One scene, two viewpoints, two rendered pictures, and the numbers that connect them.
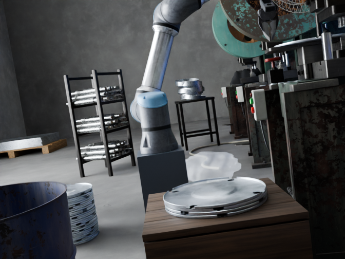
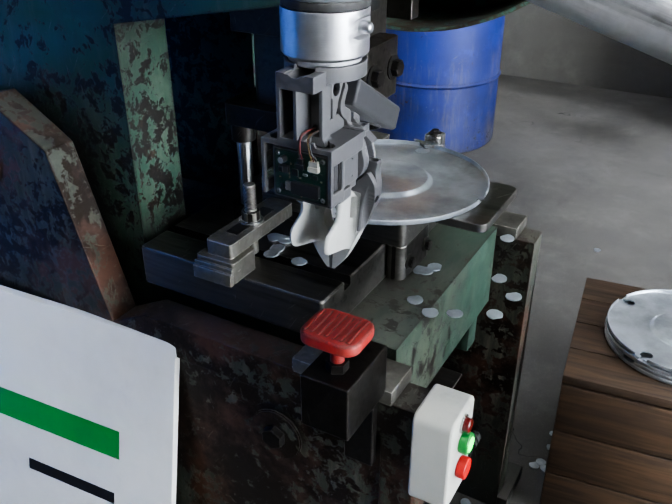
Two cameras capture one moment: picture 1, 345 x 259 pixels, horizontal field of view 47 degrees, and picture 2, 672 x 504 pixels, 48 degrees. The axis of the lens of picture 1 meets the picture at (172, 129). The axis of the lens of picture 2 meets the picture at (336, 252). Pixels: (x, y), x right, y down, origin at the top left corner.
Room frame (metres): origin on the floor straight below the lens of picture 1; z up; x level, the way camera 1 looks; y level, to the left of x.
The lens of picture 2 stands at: (2.46, -0.25, 1.22)
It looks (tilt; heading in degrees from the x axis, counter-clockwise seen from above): 29 degrees down; 203
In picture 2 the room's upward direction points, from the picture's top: straight up
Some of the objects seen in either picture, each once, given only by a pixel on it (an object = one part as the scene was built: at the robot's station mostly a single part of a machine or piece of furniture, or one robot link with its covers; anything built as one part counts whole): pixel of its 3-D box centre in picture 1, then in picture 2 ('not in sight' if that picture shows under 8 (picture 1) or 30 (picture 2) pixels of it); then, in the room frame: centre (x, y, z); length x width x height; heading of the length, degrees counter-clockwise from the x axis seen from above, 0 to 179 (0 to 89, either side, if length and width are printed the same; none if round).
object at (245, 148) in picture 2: not in sight; (245, 158); (1.58, -0.77, 0.81); 0.02 x 0.02 x 0.14
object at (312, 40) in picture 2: not in sight; (328, 33); (1.88, -0.50, 1.07); 0.08 x 0.08 x 0.05
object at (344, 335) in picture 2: (273, 66); (337, 354); (1.86, -0.50, 0.72); 0.07 x 0.06 x 0.08; 84
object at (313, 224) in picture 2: (272, 31); (309, 228); (1.88, -0.52, 0.88); 0.06 x 0.03 x 0.09; 173
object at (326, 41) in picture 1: (327, 45); (433, 157); (1.34, -0.55, 0.75); 0.03 x 0.03 x 0.10; 84
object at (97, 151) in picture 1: (100, 122); not in sight; (3.77, 0.67, 0.47); 0.46 x 0.43 x 0.95; 64
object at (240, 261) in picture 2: not in sight; (247, 221); (1.67, -0.71, 0.76); 0.17 x 0.06 x 0.10; 174
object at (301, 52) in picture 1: (301, 61); (415, 226); (1.52, -0.52, 0.72); 0.25 x 0.14 x 0.14; 84
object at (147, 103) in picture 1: (153, 108); not in sight; (1.58, 0.06, 0.62); 0.13 x 0.12 x 0.14; 16
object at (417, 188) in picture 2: (312, 41); (386, 177); (1.52, -0.57, 0.78); 0.29 x 0.29 x 0.01
